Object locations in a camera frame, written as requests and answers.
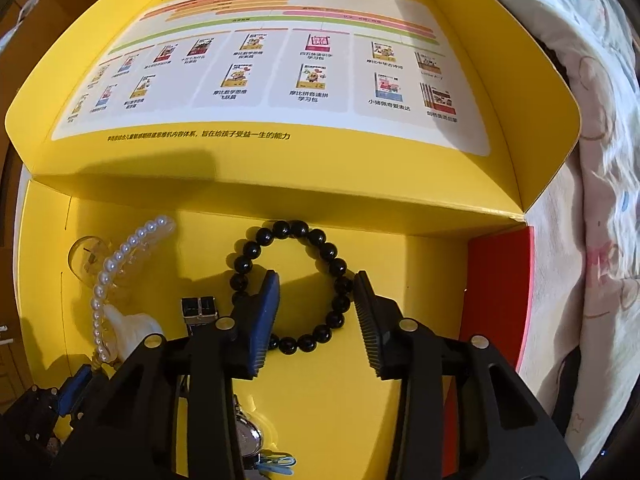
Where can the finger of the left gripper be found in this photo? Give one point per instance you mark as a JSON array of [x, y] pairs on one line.
[[72, 389]]

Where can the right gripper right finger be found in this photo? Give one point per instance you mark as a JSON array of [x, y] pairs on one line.
[[502, 430]]

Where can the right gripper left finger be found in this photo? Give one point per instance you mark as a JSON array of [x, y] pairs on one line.
[[129, 429]]

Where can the white garlic shaped ornament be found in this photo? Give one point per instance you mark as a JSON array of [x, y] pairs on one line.
[[126, 332]]

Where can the pearl hair claw clip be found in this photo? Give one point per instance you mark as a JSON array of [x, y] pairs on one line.
[[109, 270]]

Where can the grey strap wristwatch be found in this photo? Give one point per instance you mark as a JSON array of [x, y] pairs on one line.
[[220, 349]]

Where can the blue hair clip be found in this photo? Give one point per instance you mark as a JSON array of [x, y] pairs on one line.
[[274, 462]]

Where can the light blue floral duvet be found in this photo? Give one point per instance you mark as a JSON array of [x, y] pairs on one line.
[[594, 42]]

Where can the yellow cardboard box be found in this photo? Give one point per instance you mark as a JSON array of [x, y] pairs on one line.
[[407, 139]]

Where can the white plastic bag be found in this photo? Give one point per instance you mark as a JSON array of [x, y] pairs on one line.
[[13, 18]]

